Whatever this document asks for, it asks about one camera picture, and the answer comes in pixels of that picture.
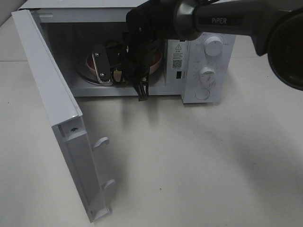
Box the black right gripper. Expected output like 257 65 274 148
105 30 161 102

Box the pink round plate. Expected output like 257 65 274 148
85 42 164 82

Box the white round door button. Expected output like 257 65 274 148
195 88 210 100

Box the white timer knob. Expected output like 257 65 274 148
199 67 216 84

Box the white microwave door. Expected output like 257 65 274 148
12 9 116 222

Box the sandwich with lettuce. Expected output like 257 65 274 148
106 41 163 83

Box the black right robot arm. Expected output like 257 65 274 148
119 0 303 101

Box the white warning label sticker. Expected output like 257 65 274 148
171 42 185 70

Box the glass microwave turntable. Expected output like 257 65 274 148
78 68 166 87

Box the white microwave oven body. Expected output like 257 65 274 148
12 0 235 103

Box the white upper power knob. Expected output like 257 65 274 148
204 36 223 57

